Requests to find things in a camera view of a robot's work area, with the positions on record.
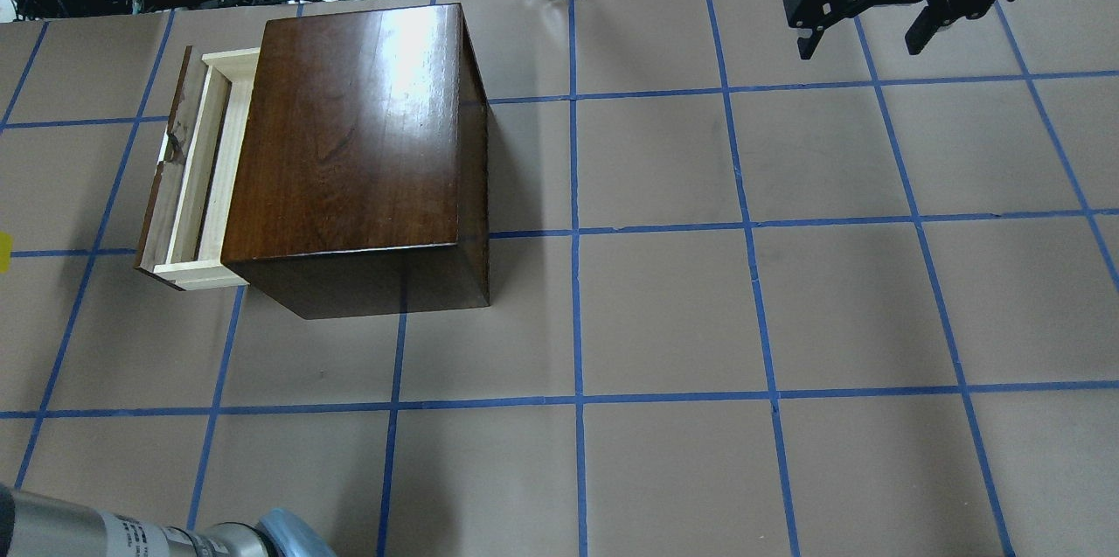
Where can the dark wooden drawer cabinet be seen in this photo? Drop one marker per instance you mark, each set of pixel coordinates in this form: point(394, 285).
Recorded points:
point(362, 182)

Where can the light wood drawer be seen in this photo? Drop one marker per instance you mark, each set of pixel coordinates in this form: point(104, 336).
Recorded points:
point(185, 221)

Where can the yellow cube block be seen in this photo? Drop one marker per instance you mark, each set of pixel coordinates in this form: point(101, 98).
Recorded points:
point(6, 248)

